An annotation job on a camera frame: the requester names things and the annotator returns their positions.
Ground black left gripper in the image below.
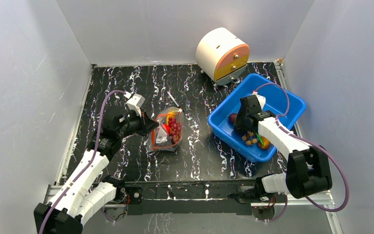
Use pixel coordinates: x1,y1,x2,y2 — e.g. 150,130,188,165
117,108,159,139

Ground clear zip top bag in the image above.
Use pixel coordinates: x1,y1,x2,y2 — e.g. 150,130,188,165
147,107,184,152

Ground yellow banana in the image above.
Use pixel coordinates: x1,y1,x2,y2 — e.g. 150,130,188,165
167,111,178,117

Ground light purple grape bunch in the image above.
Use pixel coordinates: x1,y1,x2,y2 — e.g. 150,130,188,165
167,117,183,144

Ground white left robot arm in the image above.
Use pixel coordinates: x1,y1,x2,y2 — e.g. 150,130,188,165
34,110,159,234

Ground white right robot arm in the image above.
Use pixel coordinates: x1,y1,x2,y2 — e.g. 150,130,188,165
234,95,333,202

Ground purple mangosteen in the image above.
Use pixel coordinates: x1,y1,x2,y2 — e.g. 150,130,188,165
228,113,238,125

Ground orange brown fruit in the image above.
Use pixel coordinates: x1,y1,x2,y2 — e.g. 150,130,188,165
258,136,271,150

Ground black white marker pen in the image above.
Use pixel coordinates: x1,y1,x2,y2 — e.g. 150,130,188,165
167,91,184,112

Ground blue plastic bin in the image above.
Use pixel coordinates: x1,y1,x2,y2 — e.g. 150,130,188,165
207,73,307,163

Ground white round drawer cabinet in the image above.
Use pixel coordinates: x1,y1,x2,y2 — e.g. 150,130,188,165
195,27,250,87

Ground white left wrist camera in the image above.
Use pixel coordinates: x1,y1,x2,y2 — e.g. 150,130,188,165
124,92,145,117

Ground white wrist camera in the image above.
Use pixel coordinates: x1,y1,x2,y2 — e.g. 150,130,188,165
124,92,145,117
252,92,266,110

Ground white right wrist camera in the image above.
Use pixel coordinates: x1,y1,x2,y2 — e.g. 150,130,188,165
252,92,266,110

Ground aluminium frame rail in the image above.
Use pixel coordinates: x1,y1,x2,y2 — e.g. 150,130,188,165
37,182,342,234

